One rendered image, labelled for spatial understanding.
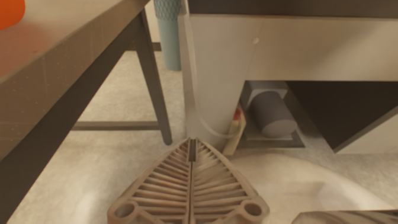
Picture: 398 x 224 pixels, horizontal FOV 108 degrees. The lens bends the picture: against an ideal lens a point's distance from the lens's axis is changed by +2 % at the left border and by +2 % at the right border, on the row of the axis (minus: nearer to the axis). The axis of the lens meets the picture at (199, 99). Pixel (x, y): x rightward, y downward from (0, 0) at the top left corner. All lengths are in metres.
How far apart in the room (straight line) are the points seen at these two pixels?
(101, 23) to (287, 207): 0.54
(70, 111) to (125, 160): 0.71
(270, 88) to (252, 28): 0.63
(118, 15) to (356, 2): 0.39
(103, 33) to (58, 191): 0.86
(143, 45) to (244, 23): 0.27
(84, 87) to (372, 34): 0.49
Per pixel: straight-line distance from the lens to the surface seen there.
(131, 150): 0.91
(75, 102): 0.21
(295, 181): 0.49
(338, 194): 0.54
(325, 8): 0.38
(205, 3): 0.30
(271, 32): 0.32
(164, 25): 1.19
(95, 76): 0.24
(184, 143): 0.17
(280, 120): 0.78
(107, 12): 0.21
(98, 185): 0.90
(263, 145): 0.93
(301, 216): 0.24
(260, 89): 0.88
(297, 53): 0.37
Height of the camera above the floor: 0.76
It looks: 45 degrees down
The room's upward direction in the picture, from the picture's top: 2 degrees clockwise
